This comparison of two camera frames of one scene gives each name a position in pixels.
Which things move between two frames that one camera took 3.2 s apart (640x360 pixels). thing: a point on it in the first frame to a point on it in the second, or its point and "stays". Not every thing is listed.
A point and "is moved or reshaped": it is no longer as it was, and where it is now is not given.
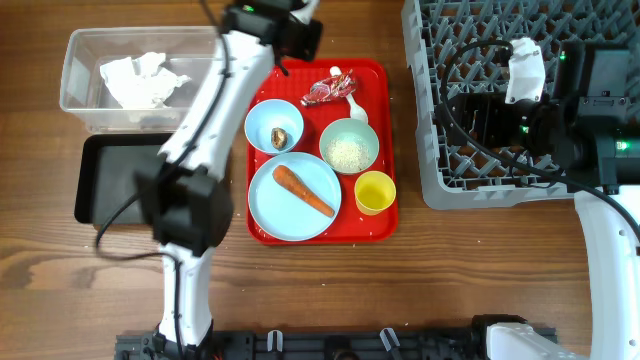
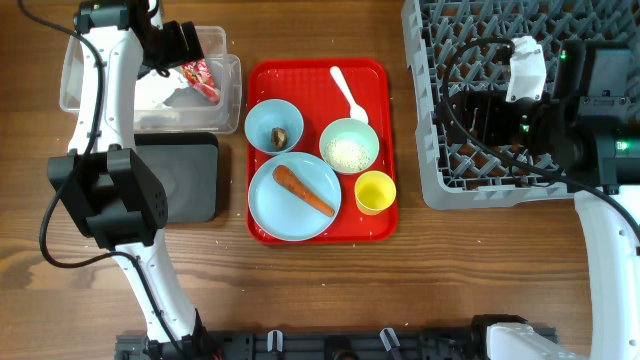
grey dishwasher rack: x=453 y=175 stays
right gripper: x=486 y=106 stays
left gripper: x=305 y=50 to x=179 y=53
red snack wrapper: x=329 y=89 is moved or reshaped
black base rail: x=353 y=344 stays
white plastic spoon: x=356 y=111 stays
